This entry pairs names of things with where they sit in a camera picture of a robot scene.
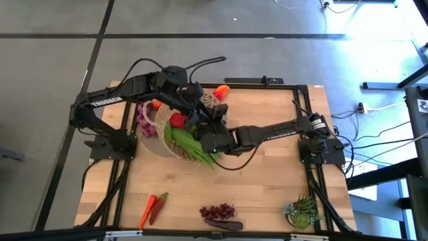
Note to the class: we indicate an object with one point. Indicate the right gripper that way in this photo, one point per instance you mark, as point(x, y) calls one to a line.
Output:
point(220, 140)

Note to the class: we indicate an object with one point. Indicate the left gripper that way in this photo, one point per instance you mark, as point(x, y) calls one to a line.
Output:
point(192, 95)

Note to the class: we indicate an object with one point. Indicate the green celery bunch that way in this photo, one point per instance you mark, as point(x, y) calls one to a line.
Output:
point(190, 144)

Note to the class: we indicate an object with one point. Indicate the red bell pepper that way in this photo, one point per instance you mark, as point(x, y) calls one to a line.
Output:
point(178, 120)

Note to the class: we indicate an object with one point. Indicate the woven straw basket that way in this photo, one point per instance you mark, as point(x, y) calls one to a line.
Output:
point(160, 117)

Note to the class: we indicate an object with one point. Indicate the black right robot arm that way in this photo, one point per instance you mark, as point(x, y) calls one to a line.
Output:
point(277, 132)

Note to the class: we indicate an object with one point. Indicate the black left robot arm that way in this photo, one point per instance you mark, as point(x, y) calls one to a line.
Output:
point(110, 98)

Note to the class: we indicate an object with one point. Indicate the red orange mango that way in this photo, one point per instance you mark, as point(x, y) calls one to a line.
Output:
point(221, 92)

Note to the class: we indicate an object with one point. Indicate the small orange fruit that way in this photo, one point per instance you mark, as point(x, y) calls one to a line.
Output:
point(156, 104)

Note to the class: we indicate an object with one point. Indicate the red grape bunch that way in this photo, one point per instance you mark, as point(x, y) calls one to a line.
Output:
point(217, 211)

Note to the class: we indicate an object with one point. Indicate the dark purple eggplant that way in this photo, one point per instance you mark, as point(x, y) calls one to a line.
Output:
point(224, 225)

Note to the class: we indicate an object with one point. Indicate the red chili pepper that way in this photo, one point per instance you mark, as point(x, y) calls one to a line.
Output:
point(158, 209)

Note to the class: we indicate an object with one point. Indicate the orange carrot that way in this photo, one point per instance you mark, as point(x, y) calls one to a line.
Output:
point(147, 212)

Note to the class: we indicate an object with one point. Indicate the potted succulent plant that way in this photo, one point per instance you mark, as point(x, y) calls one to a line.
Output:
point(302, 212)

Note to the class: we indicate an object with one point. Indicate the white floor box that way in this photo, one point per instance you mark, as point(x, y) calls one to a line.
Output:
point(362, 190)

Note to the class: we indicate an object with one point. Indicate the black floor beam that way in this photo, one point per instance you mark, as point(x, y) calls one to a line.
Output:
point(384, 174)

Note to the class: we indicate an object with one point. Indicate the black desk leg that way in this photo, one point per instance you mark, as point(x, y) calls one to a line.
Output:
point(381, 85)

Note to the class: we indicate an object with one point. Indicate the black rig beam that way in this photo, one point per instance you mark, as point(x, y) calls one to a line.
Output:
point(50, 234)

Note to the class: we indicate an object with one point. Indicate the black side table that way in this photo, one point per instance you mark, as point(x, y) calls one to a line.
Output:
point(418, 150)

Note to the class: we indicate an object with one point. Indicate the grey chair leg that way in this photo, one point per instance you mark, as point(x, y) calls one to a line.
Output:
point(11, 155)

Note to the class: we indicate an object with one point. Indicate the white printed tag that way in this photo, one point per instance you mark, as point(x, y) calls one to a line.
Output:
point(423, 106)

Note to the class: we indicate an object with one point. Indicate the black flat mount bar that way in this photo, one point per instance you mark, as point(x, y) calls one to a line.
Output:
point(247, 80)

